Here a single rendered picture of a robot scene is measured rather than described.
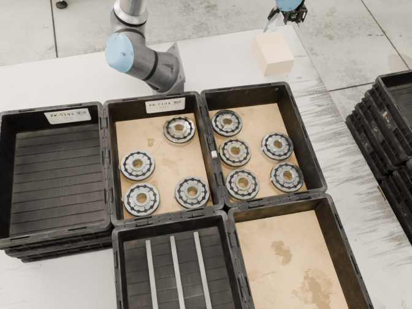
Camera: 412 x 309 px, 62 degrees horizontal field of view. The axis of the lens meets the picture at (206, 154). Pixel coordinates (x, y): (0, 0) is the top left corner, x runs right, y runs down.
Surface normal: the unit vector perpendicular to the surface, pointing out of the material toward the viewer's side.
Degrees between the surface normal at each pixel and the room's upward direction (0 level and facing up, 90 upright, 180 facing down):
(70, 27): 0
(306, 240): 0
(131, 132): 0
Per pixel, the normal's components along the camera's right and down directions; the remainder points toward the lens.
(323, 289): 0.07, -0.47
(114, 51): -0.67, -0.07
